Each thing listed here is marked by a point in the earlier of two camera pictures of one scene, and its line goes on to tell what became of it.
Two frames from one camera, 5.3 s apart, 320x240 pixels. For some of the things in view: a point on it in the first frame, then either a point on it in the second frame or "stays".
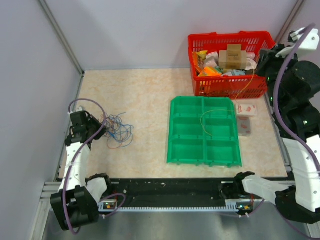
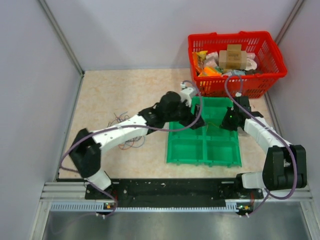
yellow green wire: x=227 y=110 → x=212 y=124
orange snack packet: x=209 y=71 stays
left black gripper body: x=93 y=125 → x=185 y=119
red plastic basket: x=236 y=87 stays
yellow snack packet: x=203 y=54 stays
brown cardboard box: x=233 y=58 stays
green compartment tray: x=202 y=130 stays
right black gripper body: x=268 y=67 → x=228 y=121
